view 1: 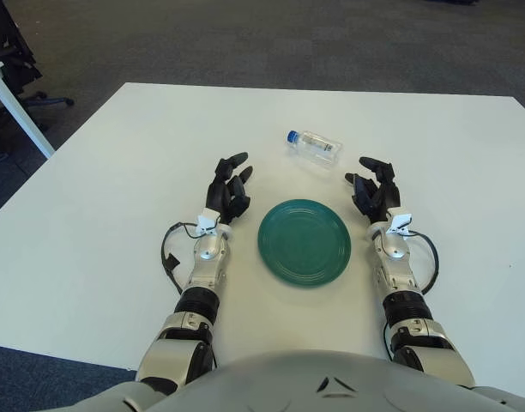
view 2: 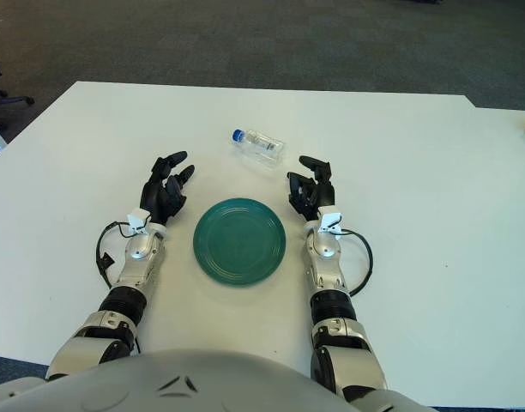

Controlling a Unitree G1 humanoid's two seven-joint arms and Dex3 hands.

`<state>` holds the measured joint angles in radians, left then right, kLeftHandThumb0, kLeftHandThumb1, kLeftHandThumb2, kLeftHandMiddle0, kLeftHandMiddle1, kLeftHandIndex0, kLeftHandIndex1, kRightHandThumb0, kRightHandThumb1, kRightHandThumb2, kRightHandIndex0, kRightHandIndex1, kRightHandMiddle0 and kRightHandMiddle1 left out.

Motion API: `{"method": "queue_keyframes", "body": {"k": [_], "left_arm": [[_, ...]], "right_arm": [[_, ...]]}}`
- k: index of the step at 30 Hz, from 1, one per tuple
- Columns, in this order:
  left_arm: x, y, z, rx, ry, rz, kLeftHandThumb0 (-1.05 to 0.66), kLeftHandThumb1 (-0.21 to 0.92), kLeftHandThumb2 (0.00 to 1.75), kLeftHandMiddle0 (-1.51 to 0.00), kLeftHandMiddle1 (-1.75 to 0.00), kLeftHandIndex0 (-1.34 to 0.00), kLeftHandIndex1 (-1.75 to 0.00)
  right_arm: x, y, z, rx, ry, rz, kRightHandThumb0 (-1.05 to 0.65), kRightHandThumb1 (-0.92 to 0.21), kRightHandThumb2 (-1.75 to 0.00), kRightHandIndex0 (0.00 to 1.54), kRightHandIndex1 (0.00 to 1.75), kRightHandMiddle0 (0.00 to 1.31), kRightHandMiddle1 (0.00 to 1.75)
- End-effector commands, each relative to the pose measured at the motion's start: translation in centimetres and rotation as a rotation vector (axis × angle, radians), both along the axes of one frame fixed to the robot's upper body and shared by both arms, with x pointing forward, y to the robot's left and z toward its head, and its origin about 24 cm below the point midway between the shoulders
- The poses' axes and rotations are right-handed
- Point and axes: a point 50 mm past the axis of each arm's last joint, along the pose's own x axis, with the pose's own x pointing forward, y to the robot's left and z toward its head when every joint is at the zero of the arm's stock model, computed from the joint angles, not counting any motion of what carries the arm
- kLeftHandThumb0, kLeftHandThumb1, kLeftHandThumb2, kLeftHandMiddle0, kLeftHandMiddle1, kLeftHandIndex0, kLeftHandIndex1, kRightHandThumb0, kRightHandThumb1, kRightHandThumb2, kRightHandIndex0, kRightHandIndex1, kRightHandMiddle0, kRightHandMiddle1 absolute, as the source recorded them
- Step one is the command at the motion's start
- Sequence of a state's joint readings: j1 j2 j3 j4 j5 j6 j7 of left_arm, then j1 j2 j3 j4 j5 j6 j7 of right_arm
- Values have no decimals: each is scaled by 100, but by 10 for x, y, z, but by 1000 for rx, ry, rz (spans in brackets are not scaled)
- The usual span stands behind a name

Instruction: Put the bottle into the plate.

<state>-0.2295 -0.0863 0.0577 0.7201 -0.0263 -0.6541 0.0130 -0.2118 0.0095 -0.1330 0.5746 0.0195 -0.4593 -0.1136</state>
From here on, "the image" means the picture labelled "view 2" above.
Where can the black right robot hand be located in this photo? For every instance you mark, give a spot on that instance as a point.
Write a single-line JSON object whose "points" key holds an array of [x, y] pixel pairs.
{"points": [[322, 193]]}

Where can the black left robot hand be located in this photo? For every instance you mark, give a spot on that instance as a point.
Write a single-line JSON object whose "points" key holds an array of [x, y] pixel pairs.
{"points": [[161, 197]]}

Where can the clear bottle with blue cap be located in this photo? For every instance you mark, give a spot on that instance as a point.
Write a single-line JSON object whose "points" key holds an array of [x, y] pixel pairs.
{"points": [[260, 148]]}

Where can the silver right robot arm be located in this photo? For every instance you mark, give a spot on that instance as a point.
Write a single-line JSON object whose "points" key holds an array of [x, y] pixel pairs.
{"points": [[331, 283]]}

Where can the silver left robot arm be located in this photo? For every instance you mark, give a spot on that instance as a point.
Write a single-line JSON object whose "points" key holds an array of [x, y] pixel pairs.
{"points": [[134, 266]]}

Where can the green round plate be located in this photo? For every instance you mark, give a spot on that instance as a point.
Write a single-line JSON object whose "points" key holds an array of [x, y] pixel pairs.
{"points": [[239, 242]]}

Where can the black office chair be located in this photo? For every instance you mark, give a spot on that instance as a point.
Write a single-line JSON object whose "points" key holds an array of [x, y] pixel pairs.
{"points": [[7, 99]]}

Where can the silver robot torso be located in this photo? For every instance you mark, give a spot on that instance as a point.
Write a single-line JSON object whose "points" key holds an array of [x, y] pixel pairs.
{"points": [[181, 382]]}

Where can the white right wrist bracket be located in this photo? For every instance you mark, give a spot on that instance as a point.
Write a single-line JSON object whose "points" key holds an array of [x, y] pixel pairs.
{"points": [[330, 219]]}

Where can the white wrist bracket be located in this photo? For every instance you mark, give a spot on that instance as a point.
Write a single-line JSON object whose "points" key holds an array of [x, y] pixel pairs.
{"points": [[138, 219], [330, 219]]}

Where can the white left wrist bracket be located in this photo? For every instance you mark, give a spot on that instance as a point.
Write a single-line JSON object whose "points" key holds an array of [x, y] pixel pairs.
{"points": [[138, 219]]}

